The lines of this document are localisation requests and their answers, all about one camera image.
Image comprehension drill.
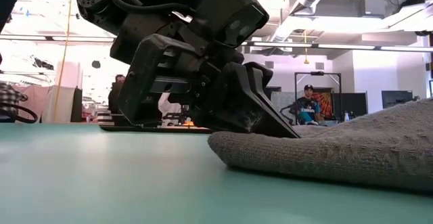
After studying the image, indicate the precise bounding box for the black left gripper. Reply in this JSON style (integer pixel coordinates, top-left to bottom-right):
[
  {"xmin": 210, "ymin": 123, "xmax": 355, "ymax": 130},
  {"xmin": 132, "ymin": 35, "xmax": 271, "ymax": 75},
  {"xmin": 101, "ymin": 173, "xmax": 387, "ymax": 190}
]
[{"xmin": 110, "ymin": 12, "xmax": 301, "ymax": 139}]

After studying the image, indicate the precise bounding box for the grey knitted sweater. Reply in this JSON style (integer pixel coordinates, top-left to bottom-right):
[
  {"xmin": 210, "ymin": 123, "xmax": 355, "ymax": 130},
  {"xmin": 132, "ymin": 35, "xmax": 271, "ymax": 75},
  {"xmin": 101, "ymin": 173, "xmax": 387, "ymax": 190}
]
[{"xmin": 207, "ymin": 97, "xmax": 433, "ymax": 193}]

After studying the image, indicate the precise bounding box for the person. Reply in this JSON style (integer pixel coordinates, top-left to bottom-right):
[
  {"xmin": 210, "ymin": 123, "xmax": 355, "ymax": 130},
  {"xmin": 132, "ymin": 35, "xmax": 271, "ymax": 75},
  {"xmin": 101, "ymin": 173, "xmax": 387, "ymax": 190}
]
[
  {"xmin": 295, "ymin": 84, "xmax": 323, "ymax": 126},
  {"xmin": 107, "ymin": 74, "xmax": 127, "ymax": 115},
  {"xmin": 0, "ymin": 81, "xmax": 28, "ymax": 122}
]

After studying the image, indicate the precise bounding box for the colourful poster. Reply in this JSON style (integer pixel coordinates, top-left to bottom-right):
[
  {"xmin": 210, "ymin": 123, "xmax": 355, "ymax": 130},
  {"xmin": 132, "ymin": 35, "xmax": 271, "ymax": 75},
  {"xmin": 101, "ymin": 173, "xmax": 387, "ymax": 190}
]
[{"xmin": 311, "ymin": 91, "xmax": 334, "ymax": 118}]

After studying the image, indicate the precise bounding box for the black partition panel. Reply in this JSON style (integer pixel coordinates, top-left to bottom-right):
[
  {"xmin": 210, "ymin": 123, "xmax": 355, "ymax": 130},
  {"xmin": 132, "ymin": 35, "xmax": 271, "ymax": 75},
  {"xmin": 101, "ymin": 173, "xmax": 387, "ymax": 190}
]
[{"xmin": 333, "ymin": 92, "xmax": 369, "ymax": 121}]

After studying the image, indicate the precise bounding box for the black monitor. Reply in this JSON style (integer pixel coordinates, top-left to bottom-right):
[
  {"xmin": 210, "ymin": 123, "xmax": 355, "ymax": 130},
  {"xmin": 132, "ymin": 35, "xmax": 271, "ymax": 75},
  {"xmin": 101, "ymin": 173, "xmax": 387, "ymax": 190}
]
[{"xmin": 381, "ymin": 90, "xmax": 414, "ymax": 110}]

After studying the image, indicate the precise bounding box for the black upright panel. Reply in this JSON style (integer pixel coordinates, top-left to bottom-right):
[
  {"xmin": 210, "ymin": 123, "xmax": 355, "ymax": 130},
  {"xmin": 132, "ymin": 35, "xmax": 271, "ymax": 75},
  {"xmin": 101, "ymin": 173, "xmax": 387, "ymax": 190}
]
[{"xmin": 70, "ymin": 87, "xmax": 84, "ymax": 122}]

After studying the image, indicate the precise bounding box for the white curtain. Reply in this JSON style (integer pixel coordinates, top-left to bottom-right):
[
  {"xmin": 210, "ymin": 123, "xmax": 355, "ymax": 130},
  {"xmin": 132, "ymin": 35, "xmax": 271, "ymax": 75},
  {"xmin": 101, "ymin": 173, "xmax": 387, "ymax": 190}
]
[{"xmin": 42, "ymin": 85, "xmax": 76, "ymax": 123}]

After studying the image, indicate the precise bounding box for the pink curtain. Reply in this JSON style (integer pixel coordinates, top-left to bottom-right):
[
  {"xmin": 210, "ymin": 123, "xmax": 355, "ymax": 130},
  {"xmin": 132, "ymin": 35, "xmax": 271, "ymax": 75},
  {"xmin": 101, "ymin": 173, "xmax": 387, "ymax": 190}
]
[{"xmin": 13, "ymin": 85, "xmax": 57, "ymax": 123}]

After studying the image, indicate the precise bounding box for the yellow hanging cord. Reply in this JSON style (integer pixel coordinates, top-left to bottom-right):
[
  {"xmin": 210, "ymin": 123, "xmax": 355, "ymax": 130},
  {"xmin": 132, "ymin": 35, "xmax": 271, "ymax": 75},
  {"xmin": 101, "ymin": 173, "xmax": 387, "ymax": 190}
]
[{"xmin": 303, "ymin": 30, "xmax": 311, "ymax": 65}]

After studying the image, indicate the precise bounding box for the black frame stand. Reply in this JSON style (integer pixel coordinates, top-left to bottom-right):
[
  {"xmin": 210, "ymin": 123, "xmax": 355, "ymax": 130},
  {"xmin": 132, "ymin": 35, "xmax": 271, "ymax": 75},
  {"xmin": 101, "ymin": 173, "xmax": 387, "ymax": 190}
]
[{"xmin": 294, "ymin": 70, "xmax": 342, "ymax": 120}]

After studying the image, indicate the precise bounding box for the black metal table frame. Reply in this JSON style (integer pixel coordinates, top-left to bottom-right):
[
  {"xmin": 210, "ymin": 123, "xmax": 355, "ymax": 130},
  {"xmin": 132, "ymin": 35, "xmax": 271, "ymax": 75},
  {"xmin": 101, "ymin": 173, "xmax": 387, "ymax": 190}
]
[{"xmin": 99, "ymin": 124, "xmax": 212, "ymax": 134}]

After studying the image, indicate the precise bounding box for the black cable loop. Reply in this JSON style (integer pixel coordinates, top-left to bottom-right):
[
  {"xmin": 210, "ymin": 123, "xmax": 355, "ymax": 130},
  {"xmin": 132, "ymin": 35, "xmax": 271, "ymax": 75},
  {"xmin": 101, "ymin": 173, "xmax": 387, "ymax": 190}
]
[{"xmin": 0, "ymin": 102, "xmax": 39, "ymax": 124}]

